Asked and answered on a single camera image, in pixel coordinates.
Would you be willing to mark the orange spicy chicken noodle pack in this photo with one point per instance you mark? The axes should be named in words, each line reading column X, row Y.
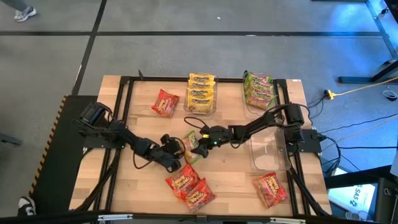
column 165, row 103
column 180, row 179
column 199, row 196
column 270, row 189

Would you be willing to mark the clear plastic cup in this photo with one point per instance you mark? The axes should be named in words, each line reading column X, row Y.
column 357, row 215

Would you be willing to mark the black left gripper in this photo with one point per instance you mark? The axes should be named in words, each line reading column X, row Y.
column 171, row 161

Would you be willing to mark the yellow noodle pack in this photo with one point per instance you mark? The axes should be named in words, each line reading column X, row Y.
column 200, row 92
column 200, row 104
column 201, row 77
column 201, row 85

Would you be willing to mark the white panel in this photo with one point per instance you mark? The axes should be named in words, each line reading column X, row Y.
column 395, row 163

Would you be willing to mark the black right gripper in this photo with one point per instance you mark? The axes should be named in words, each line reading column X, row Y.
column 224, row 143

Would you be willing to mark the green noodle pack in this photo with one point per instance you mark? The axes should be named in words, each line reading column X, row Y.
column 260, row 100
column 259, row 88
column 190, row 143
column 258, row 78

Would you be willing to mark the black floor beam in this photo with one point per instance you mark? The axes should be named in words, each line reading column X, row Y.
column 357, row 179

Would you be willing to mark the white table sticker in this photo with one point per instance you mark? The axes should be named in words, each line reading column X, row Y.
column 297, row 80

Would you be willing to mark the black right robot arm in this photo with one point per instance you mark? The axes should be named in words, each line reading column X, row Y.
column 255, row 126

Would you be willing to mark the white printed box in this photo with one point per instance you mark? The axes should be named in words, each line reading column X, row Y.
column 357, row 196

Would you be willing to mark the silver metal bracket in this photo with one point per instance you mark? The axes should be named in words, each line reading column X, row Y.
column 287, row 221
column 115, row 217

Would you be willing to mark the dark grey furniture leg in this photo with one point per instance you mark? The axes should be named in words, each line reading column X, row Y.
column 9, row 139

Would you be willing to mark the person's leg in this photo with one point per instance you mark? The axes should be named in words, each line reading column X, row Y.
column 14, row 3

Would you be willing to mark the person's shoe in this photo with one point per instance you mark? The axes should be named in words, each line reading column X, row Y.
column 26, row 14
column 26, row 206

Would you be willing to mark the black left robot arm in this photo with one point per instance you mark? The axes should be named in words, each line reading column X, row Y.
column 124, row 134

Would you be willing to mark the clear plastic bin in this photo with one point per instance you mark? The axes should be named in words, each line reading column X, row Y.
column 269, row 152
column 259, row 114

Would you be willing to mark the yellow outlet box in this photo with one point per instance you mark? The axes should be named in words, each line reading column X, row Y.
column 329, row 94

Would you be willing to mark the black desk frame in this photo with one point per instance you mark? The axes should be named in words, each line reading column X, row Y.
column 351, row 80

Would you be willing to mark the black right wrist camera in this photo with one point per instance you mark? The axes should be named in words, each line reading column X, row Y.
column 214, row 132

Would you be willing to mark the black hazard-striped platform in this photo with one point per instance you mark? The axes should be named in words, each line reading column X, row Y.
column 62, row 174

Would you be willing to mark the black cabinet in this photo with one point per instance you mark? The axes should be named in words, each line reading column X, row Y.
column 387, row 202

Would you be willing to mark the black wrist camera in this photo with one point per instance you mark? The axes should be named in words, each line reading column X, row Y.
column 214, row 132
column 170, row 143

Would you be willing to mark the yellow snack packets in bin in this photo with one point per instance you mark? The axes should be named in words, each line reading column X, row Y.
column 200, row 114

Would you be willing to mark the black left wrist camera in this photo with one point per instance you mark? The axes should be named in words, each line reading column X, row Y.
column 170, row 143

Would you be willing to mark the black metal table frame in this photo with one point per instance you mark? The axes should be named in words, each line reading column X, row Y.
column 161, row 79

